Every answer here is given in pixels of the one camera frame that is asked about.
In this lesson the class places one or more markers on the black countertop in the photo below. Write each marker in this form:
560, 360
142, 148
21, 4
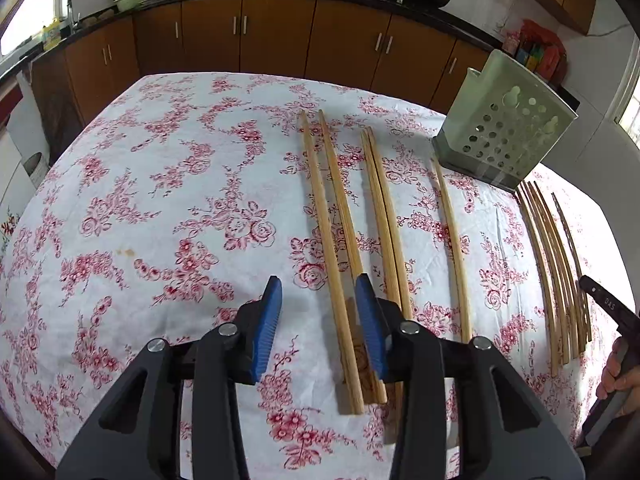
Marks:
436, 18

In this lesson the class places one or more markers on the green perforated utensil holder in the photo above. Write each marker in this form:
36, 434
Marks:
503, 122

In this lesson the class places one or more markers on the dark wooden chopstick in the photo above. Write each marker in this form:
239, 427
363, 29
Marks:
552, 339
563, 295
583, 313
537, 225
564, 271

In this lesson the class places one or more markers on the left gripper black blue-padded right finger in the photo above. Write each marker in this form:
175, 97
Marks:
505, 432

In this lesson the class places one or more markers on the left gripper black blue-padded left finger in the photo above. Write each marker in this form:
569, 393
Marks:
133, 433

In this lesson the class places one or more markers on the brown lower kitchen cabinets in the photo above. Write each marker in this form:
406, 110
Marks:
336, 41

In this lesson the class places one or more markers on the yellow detergent bottle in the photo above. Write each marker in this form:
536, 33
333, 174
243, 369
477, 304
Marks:
51, 35

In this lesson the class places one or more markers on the red bag with condiments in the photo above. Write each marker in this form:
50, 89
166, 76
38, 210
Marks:
539, 50

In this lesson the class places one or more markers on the person's right hand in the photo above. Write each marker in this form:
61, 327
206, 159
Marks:
613, 380

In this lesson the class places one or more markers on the right window frame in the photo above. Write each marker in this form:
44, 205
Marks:
627, 102

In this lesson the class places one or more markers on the floral red white tablecloth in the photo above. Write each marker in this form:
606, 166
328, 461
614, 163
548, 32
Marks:
178, 202

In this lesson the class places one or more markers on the light wooden chopstick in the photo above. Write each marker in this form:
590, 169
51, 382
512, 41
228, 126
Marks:
457, 256
338, 303
353, 255
381, 218
392, 220

